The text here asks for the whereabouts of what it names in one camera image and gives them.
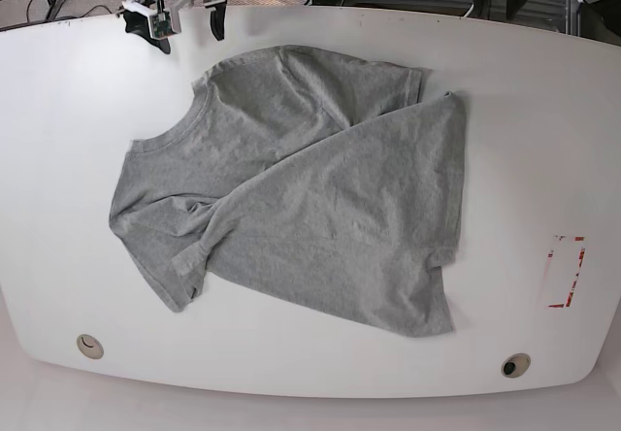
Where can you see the grey T-shirt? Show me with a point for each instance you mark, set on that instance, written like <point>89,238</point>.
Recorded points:
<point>312,176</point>

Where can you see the red tape rectangle marker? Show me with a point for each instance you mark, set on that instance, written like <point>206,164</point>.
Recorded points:
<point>563,265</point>

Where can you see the left table grommet hole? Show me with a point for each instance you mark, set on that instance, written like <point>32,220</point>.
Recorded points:
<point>90,347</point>

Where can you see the table grommet hole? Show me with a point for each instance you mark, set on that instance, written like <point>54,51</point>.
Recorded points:
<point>516,365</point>
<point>90,347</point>

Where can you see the right table grommet hole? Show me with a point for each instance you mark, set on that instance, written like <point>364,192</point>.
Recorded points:
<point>516,365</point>

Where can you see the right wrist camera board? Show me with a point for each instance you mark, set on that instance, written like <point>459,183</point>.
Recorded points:
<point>163,25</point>

